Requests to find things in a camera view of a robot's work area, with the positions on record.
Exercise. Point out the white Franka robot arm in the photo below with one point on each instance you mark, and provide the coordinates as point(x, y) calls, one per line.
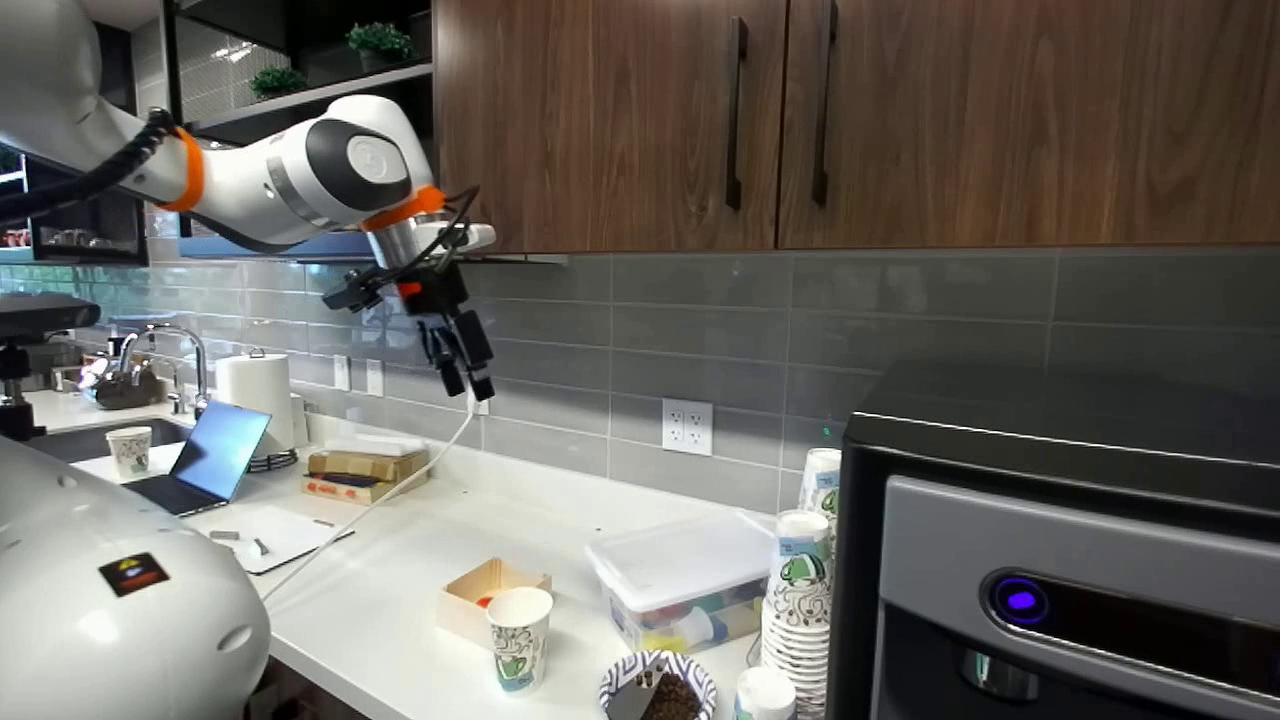
point(83, 584)

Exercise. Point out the white paper towel roll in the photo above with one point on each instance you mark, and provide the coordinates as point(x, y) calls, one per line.
point(260, 389)

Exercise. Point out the black silver coffee machine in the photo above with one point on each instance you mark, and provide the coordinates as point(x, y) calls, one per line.
point(1066, 574)

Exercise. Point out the green potted plant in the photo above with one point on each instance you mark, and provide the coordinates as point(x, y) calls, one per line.
point(277, 82)
point(383, 42)

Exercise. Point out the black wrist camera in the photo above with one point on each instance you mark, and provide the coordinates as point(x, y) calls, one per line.
point(358, 290)

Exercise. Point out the short paper cup stack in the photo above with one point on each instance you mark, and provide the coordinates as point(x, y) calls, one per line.
point(821, 477)

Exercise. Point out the wide white wall outlet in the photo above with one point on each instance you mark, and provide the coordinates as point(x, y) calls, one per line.
point(685, 424)

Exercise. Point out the wooden cabinet door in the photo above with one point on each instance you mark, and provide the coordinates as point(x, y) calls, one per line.
point(602, 120)
point(1066, 120)

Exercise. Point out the small white wall outlet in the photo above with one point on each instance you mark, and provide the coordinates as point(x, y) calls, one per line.
point(372, 377)
point(341, 373)

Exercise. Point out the black stand equipment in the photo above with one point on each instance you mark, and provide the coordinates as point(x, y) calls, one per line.
point(34, 327)

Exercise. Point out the small open cardboard box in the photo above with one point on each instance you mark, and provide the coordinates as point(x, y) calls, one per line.
point(482, 584)

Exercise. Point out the red white book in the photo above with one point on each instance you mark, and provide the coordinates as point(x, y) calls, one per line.
point(341, 488)

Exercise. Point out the white wall shelf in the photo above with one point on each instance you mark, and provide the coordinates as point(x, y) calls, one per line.
point(314, 98)

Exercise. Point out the tall paper cup stack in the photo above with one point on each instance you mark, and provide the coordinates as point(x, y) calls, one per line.
point(796, 601)

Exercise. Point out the blue wall shelf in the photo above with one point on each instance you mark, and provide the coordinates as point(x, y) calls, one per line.
point(202, 245)

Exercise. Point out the white paper notepad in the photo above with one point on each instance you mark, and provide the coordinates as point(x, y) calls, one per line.
point(274, 539)

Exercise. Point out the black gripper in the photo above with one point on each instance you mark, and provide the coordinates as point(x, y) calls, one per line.
point(434, 290)

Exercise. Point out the single printed paper cup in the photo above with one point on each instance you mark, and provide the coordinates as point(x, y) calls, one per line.
point(517, 640)

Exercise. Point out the chrome sink faucet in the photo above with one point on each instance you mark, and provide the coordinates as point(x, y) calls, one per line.
point(173, 351)

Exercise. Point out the patterned round bowl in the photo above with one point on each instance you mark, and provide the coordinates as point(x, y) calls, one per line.
point(657, 687)

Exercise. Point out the paper cup by sink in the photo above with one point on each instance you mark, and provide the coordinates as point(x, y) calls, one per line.
point(131, 449)

